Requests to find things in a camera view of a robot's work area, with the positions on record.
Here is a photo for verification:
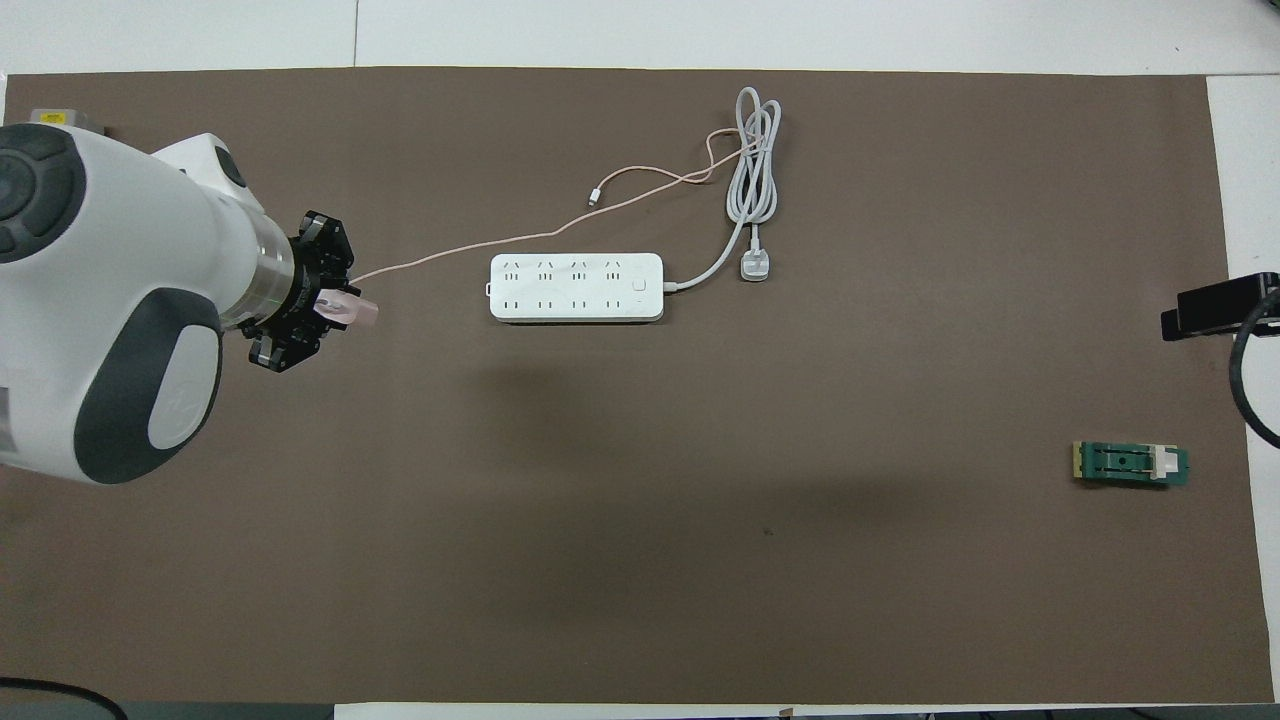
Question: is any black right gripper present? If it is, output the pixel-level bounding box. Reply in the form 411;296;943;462
1161;272;1280;342

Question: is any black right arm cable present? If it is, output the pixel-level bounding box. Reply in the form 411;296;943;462
1228;290;1280;449

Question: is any green knife switch block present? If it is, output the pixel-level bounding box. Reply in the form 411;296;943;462
1073;440;1191;490

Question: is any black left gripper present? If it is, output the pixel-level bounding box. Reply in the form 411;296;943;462
247;208;357;374

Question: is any pink charger block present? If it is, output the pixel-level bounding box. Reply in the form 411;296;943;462
315;288;382;332

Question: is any grey push-button switch box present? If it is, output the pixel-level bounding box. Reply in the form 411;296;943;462
30;108;109;141

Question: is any white power cord with plug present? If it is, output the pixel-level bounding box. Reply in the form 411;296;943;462
662;86;783;291

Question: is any white power strip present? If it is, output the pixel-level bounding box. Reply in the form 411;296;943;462
488;252;665;323

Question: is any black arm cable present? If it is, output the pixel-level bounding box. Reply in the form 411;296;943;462
1228;290;1280;449
0;676;129;720

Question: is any brown table mat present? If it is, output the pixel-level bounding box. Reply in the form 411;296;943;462
0;67;1273;706

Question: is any thin pink charger cable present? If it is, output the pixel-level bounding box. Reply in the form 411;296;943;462
350;130;771;286

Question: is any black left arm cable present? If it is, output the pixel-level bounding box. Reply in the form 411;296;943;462
0;676;129;720

